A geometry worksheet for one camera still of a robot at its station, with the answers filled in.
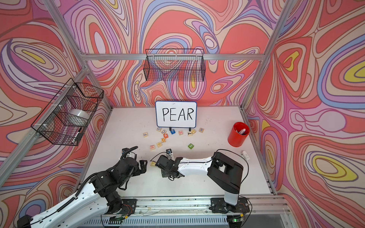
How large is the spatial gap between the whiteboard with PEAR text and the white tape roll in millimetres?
425

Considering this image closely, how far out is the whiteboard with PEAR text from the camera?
986 millimetres

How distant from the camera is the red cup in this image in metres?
0.92

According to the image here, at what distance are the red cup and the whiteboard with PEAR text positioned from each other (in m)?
0.27
